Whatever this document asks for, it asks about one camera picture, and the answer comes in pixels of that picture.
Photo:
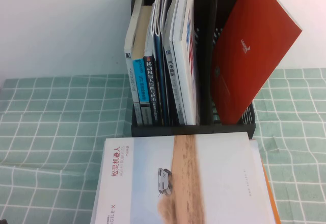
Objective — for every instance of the red and white Leador brochure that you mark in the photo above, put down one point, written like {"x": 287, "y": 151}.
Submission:
{"x": 249, "y": 56}

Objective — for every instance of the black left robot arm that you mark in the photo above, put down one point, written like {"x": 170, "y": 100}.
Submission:
{"x": 2, "y": 222}

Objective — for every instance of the black-spined mobile robot book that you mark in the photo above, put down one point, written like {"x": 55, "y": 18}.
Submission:
{"x": 150, "y": 81}

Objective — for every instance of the black plastic book holder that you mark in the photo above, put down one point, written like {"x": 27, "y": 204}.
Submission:
{"x": 165, "y": 131}

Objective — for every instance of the cyan-spined book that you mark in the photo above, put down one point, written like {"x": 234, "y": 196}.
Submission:
{"x": 140, "y": 81}

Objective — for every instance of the thin dark blue book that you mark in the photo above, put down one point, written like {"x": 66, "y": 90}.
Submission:
{"x": 159, "y": 68}

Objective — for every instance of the grey-spined car suspension book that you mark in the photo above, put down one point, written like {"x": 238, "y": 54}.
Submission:
{"x": 172, "y": 68}

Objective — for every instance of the white-spined book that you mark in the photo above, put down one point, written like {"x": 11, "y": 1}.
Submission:
{"x": 128, "y": 68}

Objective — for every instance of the orange-edged white book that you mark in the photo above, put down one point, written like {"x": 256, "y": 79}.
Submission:
{"x": 256, "y": 151}

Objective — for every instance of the white magazine blue red print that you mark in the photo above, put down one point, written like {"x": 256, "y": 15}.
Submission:
{"x": 188, "y": 81}

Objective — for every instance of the white AgileX brochure sand stripe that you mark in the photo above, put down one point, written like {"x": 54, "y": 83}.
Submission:
{"x": 152, "y": 183}

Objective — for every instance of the white stapled booklet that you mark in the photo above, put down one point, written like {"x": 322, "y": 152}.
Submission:
{"x": 156, "y": 10}

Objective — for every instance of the white thin booklet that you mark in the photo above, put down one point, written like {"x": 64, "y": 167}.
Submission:
{"x": 168, "y": 2}

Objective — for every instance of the green checked tablecloth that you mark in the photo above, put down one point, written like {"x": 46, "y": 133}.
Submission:
{"x": 51, "y": 132}

